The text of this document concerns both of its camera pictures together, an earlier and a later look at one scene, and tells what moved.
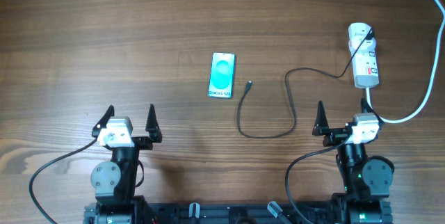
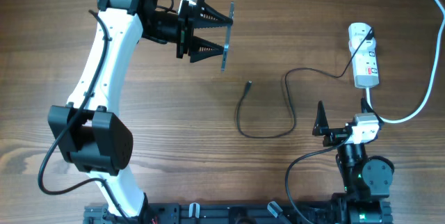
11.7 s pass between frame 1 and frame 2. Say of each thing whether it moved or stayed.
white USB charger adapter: stayed
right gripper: stayed
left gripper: moved
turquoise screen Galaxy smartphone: moved
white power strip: stayed
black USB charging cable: stayed
